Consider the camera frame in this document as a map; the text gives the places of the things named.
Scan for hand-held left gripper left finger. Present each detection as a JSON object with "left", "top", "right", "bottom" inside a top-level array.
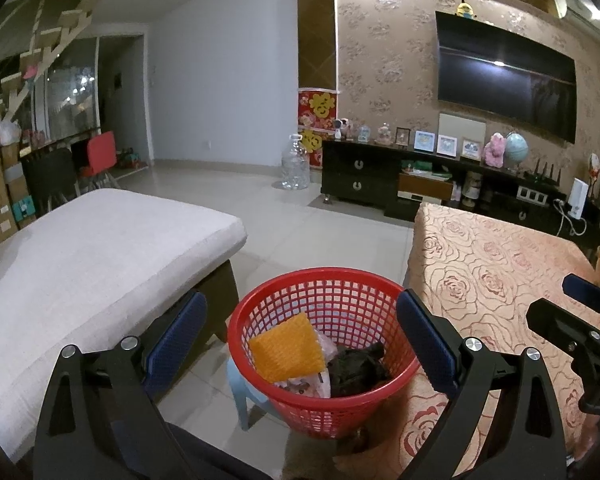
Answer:
[{"left": 32, "top": 290, "right": 208, "bottom": 480}]

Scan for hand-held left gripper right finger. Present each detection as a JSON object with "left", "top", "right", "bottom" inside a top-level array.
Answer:
[{"left": 396, "top": 287, "right": 567, "bottom": 480}]

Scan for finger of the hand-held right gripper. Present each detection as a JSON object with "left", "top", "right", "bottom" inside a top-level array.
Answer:
[
  {"left": 525, "top": 298, "right": 600, "bottom": 357},
  {"left": 562, "top": 273, "right": 600, "bottom": 311}
]

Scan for dark green scrap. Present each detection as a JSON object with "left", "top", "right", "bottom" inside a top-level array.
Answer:
[{"left": 326, "top": 342, "right": 392, "bottom": 398}]

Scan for clear plastic bag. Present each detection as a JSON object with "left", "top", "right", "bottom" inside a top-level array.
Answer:
[{"left": 274, "top": 330, "right": 338, "bottom": 400}]

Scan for orange sponge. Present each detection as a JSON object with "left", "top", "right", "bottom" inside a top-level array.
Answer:
[{"left": 248, "top": 314, "right": 317, "bottom": 382}]

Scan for red plastic mesh basket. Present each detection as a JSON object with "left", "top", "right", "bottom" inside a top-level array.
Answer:
[{"left": 227, "top": 269, "right": 423, "bottom": 440}]

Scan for floral pink tablecloth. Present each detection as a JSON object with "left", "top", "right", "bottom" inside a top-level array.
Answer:
[{"left": 367, "top": 203, "right": 600, "bottom": 480}]

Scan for white upright device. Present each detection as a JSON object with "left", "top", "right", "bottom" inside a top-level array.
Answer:
[{"left": 569, "top": 178, "right": 590, "bottom": 220}]

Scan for blue plastic stool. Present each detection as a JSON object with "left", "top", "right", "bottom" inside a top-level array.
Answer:
[{"left": 227, "top": 360, "right": 281, "bottom": 431}]

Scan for white power socket panel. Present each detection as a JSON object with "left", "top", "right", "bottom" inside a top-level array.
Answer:
[{"left": 516, "top": 185, "right": 551, "bottom": 206}]

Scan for white cushioned sofa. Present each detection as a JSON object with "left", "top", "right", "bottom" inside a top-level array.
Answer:
[{"left": 0, "top": 189, "right": 247, "bottom": 466}]

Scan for black router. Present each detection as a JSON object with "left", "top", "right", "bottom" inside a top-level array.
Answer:
[{"left": 522, "top": 157, "right": 563, "bottom": 183}]

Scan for stacked round canisters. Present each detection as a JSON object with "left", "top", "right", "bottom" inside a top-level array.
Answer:
[{"left": 462, "top": 170, "right": 483, "bottom": 208}]

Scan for pale blue globe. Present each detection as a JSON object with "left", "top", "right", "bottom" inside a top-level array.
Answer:
[{"left": 504, "top": 131, "right": 529, "bottom": 171}]

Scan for wooden drawer box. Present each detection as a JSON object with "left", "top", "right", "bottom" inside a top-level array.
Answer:
[{"left": 397, "top": 174, "right": 453, "bottom": 206}]

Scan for pink plush pig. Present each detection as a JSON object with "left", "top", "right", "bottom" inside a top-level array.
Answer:
[{"left": 483, "top": 132, "right": 507, "bottom": 167}]

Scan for green flat box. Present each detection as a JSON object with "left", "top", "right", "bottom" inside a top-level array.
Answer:
[{"left": 400, "top": 159, "right": 453, "bottom": 181}]

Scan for black television cabinet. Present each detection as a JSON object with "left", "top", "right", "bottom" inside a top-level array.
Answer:
[{"left": 321, "top": 139, "right": 600, "bottom": 251}]

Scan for red chair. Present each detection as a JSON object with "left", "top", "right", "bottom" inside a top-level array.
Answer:
[{"left": 80, "top": 131, "right": 123, "bottom": 191}]

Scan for black chair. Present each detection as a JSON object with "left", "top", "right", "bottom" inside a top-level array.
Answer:
[{"left": 21, "top": 147, "right": 81, "bottom": 216}]

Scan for clear large water bottle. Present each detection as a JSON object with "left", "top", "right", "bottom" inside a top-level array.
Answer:
[{"left": 281, "top": 133, "right": 312, "bottom": 191}]

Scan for sliding glass door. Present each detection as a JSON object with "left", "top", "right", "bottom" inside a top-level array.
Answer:
[{"left": 42, "top": 35, "right": 101, "bottom": 141}]

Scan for white air conditioner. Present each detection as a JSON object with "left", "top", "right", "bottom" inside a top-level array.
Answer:
[{"left": 552, "top": 0, "right": 600, "bottom": 23}]

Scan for white cable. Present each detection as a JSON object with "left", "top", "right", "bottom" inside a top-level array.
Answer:
[{"left": 552, "top": 199, "right": 588, "bottom": 238}]

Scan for white wall panel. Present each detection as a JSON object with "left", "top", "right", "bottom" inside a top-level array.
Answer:
[{"left": 439, "top": 112, "right": 487, "bottom": 148}]

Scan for black wall television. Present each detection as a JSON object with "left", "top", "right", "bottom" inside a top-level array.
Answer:
[{"left": 435, "top": 10, "right": 578, "bottom": 145}]

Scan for red festive wall poster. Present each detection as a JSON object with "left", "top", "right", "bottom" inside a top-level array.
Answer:
[{"left": 297, "top": 87, "right": 340, "bottom": 167}]

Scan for wooden wall shelf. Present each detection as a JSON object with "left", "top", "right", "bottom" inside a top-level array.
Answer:
[{"left": 0, "top": 0, "right": 106, "bottom": 126}]

